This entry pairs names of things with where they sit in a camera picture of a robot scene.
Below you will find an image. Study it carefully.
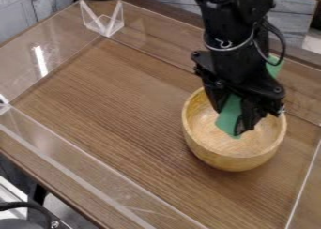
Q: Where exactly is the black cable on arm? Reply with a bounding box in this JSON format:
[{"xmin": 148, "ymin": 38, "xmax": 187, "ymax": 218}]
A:
[{"xmin": 251, "ymin": 20, "xmax": 288, "ymax": 68}]

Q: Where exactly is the light wooden bowl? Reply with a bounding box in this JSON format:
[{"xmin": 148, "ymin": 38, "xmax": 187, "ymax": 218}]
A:
[{"xmin": 180, "ymin": 88, "xmax": 287, "ymax": 172}]

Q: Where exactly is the black cable under table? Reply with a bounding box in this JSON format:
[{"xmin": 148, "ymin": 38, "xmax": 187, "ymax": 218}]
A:
[{"xmin": 0, "ymin": 201, "xmax": 52, "ymax": 229}]

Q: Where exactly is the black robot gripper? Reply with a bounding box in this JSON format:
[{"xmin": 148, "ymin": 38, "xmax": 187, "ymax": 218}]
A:
[{"xmin": 189, "ymin": 46, "xmax": 286, "ymax": 136}]

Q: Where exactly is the clear acrylic tray wall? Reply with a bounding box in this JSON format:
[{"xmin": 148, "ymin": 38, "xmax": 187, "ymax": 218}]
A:
[{"xmin": 0, "ymin": 0, "xmax": 321, "ymax": 229}]

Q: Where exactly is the green rectangular block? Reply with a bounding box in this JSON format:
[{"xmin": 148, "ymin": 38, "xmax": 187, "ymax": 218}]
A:
[{"xmin": 214, "ymin": 55, "xmax": 283, "ymax": 139}]

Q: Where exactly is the black metal table leg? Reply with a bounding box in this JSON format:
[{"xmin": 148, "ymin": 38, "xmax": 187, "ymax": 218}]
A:
[{"xmin": 29, "ymin": 184, "xmax": 49, "ymax": 206}]

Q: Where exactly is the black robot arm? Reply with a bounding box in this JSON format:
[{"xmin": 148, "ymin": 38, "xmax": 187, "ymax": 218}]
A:
[{"xmin": 189, "ymin": 0, "xmax": 284, "ymax": 137}]

